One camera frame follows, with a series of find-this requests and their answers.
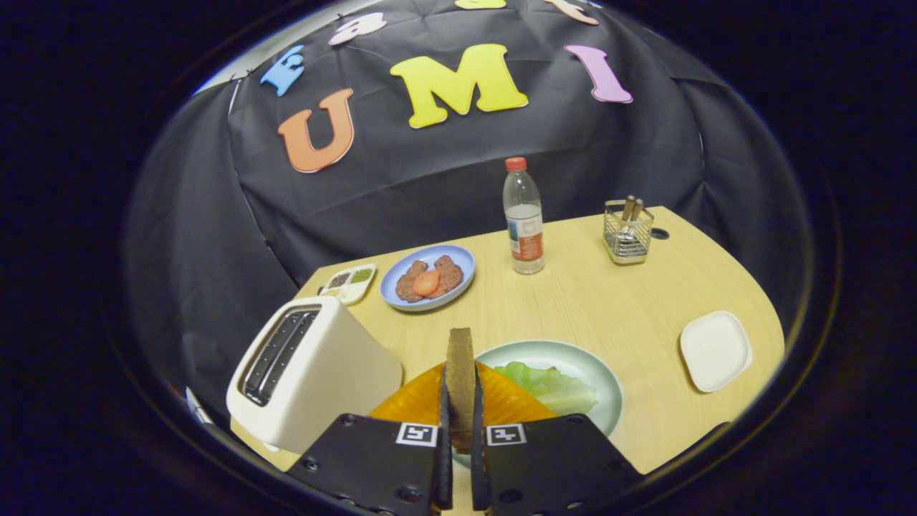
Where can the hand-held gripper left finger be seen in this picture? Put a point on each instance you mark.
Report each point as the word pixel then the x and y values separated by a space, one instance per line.
pixel 372 459

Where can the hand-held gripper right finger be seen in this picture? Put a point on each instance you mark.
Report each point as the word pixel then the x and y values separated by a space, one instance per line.
pixel 551 466

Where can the green lettuce leaf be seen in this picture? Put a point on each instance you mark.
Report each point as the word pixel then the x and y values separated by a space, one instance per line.
pixel 559 390

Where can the brown bread slice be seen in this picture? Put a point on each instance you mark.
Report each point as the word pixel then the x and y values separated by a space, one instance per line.
pixel 460 373

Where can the white toaster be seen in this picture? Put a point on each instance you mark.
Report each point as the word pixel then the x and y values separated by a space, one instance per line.
pixel 337 373

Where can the pale green round plate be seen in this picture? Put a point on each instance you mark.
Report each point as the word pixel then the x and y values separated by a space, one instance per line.
pixel 566 353

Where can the white divided seasoning dish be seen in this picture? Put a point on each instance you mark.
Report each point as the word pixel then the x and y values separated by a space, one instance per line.
pixel 347 287

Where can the brown meat patty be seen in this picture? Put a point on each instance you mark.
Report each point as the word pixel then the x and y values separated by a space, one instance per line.
pixel 450 272
pixel 407 285

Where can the red tomato slice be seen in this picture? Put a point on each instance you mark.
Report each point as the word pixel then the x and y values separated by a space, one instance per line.
pixel 427 282

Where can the white square plate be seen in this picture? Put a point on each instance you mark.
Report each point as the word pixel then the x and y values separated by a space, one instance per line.
pixel 716 351

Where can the blue round plate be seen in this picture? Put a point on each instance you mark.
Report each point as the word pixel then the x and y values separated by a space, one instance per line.
pixel 462 258

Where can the clear plastic water bottle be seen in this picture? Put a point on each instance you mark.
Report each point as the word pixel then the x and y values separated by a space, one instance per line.
pixel 524 236

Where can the black desk grommet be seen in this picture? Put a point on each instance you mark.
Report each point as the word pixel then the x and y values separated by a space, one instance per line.
pixel 660 233

